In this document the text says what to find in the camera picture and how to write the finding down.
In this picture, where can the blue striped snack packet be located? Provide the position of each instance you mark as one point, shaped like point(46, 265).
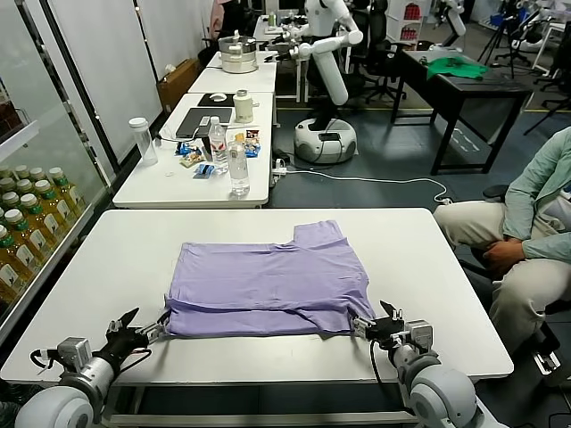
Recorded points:
point(204, 170)

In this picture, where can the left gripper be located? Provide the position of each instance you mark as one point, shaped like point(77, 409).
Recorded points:
point(125, 343)

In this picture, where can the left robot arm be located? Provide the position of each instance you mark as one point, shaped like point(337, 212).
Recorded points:
point(62, 401)

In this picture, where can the green bottle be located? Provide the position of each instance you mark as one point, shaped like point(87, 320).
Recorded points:
point(272, 19)

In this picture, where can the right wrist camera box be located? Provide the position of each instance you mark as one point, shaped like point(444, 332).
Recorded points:
point(420, 332)

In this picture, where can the black office chair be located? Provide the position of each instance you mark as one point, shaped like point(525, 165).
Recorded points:
point(379, 58)

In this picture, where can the blue candy wrapper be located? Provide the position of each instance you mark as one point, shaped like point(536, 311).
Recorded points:
point(185, 148)

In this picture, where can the seated person green jacket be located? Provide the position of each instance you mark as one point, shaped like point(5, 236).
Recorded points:
point(548, 200)

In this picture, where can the red black snack packet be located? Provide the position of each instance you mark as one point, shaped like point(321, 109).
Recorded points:
point(252, 134)

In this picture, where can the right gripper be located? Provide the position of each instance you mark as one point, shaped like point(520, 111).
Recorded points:
point(388, 331)

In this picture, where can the person in pink top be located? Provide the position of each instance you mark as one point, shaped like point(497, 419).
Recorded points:
point(217, 18)

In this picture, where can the black tripod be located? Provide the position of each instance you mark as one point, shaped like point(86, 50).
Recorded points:
point(493, 40)

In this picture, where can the purple t-shirt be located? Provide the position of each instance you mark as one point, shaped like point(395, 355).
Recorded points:
point(267, 276)

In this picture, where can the green cloth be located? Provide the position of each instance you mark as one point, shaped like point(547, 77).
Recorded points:
point(455, 69)

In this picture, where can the black table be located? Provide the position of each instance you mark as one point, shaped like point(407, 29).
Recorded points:
point(482, 89)

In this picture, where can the clear nut snack packet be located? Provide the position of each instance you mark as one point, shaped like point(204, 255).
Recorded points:
point(192, 160)

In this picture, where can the white computer mouse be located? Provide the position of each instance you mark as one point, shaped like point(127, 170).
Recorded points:
point(217, 96)

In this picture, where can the black mouse pad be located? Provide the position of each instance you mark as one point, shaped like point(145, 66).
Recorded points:
point(203, 99)

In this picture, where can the clear jar white lid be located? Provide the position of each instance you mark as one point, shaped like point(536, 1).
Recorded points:
point(145, 142)

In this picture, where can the black swivel chair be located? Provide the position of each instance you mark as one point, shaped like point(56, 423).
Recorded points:
point(551, 339)

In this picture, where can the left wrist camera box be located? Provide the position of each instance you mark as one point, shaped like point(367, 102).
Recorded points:
point(75, 350)

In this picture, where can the orange snack packet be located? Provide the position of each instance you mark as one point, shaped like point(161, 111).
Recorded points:
point(239, 137)

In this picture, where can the white humanoid robot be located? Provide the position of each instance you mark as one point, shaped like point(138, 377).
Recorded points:
point(330, 76)

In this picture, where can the cream canister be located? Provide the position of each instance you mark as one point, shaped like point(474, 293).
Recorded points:
point(244, 107)

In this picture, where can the water bottle red label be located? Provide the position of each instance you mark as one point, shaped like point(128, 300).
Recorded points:
point(218, 151)

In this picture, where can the dark grey laptop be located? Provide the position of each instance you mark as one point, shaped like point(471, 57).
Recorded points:
point(196, 122)

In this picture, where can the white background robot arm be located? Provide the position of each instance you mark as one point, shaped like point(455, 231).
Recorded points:
point(457, 22)

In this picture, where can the cardboard box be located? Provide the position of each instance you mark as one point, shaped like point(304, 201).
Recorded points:
point(178, 89)

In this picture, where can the large clear water bottle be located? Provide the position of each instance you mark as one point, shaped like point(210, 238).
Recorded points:
point(239, 169)

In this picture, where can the white desk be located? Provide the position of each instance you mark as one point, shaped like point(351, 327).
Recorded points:
point(241, 82)
point(147, 191)

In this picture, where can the white shelf red items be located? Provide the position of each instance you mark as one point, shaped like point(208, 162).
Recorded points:
point(410, 31)

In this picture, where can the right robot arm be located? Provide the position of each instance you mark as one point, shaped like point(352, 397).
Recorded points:
point(441, 392)

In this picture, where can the white power strip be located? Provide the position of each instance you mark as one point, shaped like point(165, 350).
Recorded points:
point(280, 168)

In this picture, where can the yellow tea bottle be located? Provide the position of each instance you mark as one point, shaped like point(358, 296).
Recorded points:
point(67, 196)
point(6, 184)
point(21, 171)
point(53, 209)
point(9, 200)
point(40, 223)
point(3, 172)
point(25, 186)
point(24, 241)
point(37, 174)
point(9, 254)

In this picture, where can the glass door display fridge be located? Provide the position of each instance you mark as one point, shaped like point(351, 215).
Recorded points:
point(44, 111)

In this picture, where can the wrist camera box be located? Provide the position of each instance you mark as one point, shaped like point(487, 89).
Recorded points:
point(75, 350)
point(420, 332)

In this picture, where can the blue white snack packet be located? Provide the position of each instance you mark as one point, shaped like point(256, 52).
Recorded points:
point(252, 149)

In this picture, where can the seated person left hand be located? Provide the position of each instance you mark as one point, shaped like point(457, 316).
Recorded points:
point(504, 255)

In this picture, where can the steel steamer pot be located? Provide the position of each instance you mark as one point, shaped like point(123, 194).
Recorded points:
point(238, 62)

